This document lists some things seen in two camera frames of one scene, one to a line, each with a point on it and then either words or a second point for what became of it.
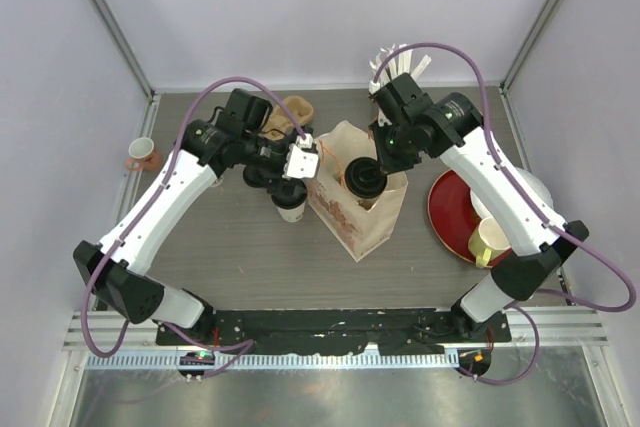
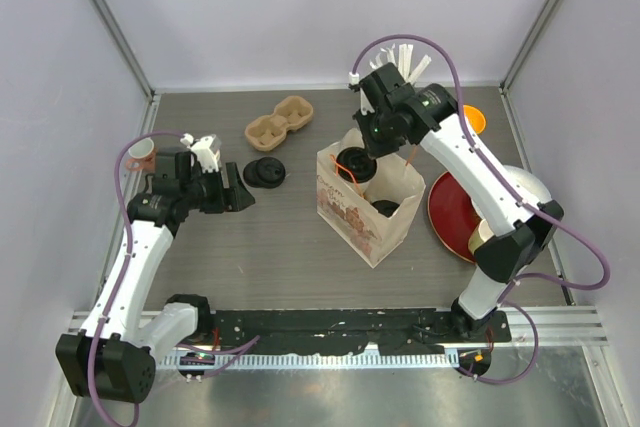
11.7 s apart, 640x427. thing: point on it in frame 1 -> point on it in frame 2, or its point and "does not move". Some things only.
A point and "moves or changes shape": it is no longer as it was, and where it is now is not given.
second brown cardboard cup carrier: x=279 y=123 does not move
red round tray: x=454 y=217 does not move
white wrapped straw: x=404 y=60 does not move
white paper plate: x=531 y=180 does not move
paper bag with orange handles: x=362 y=225 moves or changes shape
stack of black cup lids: x=257 y=177 does not move
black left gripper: x=286 y=145 -> x=234 y=198
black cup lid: x=290 y=194 -> x=386 y=207
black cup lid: x=365 y=178 -> x=359 y=162
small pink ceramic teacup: x=144 y=155 does not move
